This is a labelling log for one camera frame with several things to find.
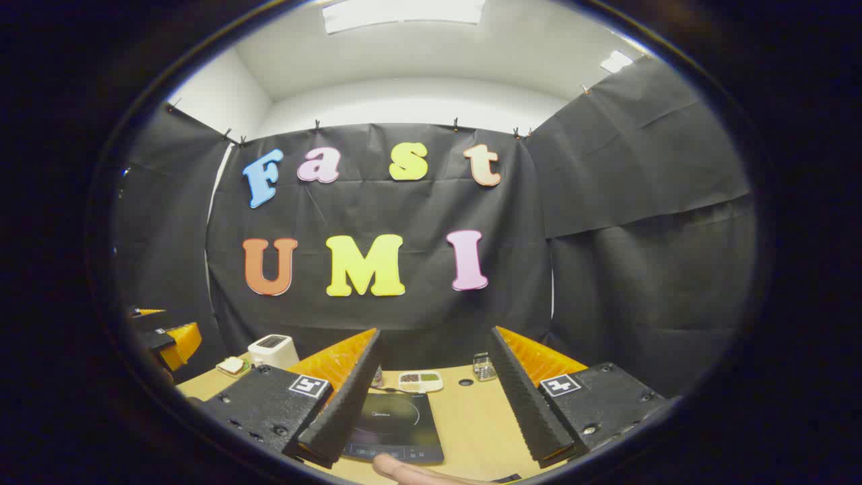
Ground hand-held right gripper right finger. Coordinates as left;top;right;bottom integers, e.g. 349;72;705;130
488;326;667;470

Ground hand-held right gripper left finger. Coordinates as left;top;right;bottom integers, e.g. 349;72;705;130
195;328;383;470

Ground black induction cooktop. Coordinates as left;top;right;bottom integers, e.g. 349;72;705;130
342;392;445;465

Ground white divided spice dish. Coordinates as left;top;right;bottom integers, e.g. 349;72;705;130
397;370;444;393

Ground white toaster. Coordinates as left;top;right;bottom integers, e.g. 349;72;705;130
247;334;300;370

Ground black backdrop cloth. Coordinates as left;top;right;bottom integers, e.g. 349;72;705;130
111;54;758;398

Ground large ceiling light panel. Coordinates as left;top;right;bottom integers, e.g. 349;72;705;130
322;0;486;35

